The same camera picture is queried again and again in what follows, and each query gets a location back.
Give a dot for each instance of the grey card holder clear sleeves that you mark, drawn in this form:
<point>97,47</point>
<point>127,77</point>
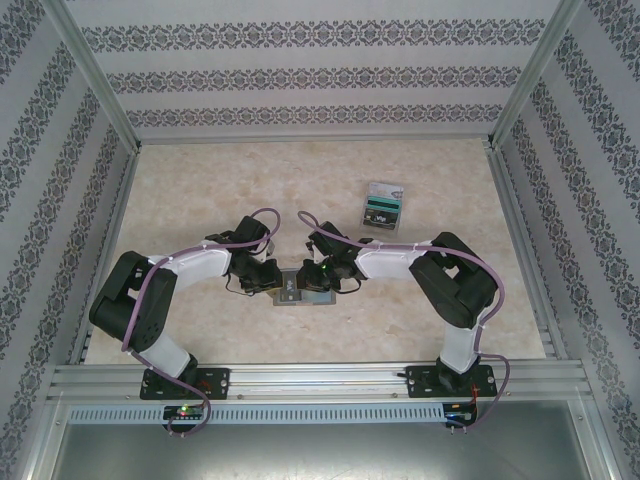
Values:
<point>320,299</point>

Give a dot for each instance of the dark card with white print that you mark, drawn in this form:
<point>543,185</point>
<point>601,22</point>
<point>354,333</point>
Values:
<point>291,292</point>

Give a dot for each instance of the black VIP card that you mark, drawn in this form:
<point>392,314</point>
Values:
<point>372,222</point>

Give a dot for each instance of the silver credit card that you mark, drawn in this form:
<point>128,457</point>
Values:
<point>385,189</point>

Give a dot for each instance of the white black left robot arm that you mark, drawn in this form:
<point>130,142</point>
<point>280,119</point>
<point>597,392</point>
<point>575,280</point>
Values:
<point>200,270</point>

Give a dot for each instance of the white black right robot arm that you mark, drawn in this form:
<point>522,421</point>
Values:
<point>390,262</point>

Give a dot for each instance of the small circuit board green light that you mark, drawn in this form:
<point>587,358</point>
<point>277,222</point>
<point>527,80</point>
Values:
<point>185,411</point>

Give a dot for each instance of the grey sheet metal panel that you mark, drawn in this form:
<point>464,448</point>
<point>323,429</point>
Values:
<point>320,455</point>

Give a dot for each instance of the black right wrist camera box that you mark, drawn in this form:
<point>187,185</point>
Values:
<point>330,240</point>

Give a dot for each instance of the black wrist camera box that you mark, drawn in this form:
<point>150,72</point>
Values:
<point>252,232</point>
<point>330,240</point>

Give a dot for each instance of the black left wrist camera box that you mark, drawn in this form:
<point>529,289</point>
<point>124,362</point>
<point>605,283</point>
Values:
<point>252,232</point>

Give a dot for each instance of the aluminium mounting rail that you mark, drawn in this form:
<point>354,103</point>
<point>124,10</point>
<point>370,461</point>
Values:
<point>320,380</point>

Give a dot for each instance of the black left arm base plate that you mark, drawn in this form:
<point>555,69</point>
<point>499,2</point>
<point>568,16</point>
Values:
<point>217,382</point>

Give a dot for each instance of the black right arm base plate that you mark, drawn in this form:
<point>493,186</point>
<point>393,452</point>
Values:
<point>420,380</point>

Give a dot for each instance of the aluminium side rail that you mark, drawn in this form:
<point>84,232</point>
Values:
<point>517,225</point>
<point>112,225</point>

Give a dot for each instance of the aluminium frame post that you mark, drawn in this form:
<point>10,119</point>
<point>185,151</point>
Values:
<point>100,75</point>
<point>531,75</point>

